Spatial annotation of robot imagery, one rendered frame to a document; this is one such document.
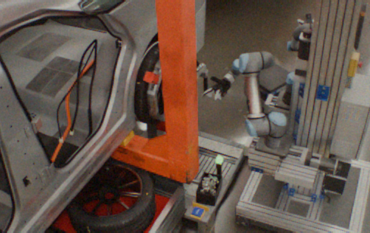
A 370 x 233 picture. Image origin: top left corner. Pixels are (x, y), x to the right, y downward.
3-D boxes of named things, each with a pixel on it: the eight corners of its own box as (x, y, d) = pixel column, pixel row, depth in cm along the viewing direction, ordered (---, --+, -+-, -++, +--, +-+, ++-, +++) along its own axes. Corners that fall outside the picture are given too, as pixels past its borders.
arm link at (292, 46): (293, 36, 308) (287, 54, 356) (309, 37, 306) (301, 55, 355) (293, 20, 309) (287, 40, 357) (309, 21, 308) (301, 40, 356)
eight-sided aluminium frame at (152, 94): (182, 93, 401) (179, 38, 366) (189, 95, 398) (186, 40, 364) (150, 133, 364) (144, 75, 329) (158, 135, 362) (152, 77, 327)
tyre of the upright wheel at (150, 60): (151, 108, 413) (161, 34, 393) (175, 114, 405) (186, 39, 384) (110, 126, 356) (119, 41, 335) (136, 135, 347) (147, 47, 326)
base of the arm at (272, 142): (287, 137, 318) (289, 126, 312) (282, 151, 308) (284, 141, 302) (267, 132, 323) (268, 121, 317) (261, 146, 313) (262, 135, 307)
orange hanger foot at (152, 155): (120, 143, 364) (114, 109, 342) (180, 164, 345) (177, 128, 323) (109, 157, 353) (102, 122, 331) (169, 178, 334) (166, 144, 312)
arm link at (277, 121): (287, 135, 305) (289, 119, 297) (268, 138, 304) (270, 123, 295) (281, 124, 315) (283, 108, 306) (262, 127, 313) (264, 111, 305)
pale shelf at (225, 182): (209, 175, 348) (209, 172, 346) (230, 182, 342) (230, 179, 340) (183, 217, 319) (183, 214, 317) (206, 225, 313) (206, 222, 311)
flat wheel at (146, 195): (85, 173, 375) (79, 152, 360) (163, 182, 365) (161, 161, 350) (57, 239, 325) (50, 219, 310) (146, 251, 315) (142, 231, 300)
